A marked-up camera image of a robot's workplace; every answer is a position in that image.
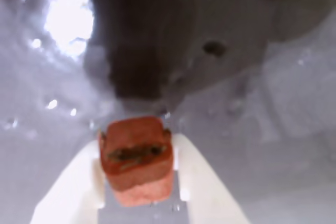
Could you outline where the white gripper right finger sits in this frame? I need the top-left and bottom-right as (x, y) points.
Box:
(173, 132), (249, 224)

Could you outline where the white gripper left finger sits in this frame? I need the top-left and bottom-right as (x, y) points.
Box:
(29, 139), (106, 224)

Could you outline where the red-brown cube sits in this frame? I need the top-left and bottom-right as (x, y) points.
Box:
(98, 115), (176, 208)

